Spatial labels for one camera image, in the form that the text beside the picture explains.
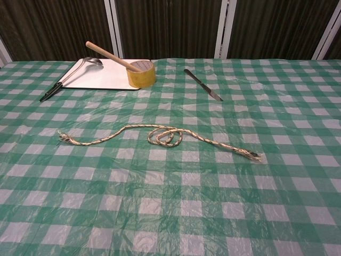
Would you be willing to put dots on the steel table knife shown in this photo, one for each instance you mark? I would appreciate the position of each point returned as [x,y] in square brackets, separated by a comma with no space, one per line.
[203,85]

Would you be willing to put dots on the green checkered plastic tablecloth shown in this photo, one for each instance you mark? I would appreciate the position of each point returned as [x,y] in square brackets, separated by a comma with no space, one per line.
[170,186]

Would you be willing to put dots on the yellow tape roll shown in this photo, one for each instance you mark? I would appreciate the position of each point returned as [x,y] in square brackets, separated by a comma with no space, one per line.
[141,77]

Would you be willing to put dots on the white rectangular cutting board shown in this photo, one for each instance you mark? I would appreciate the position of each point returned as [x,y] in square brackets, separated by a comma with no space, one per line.
[106,76]

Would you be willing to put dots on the white partition frame post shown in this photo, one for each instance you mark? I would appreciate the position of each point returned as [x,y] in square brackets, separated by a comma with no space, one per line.
[224,26]
[114,26]
[326,34]
[4,52]

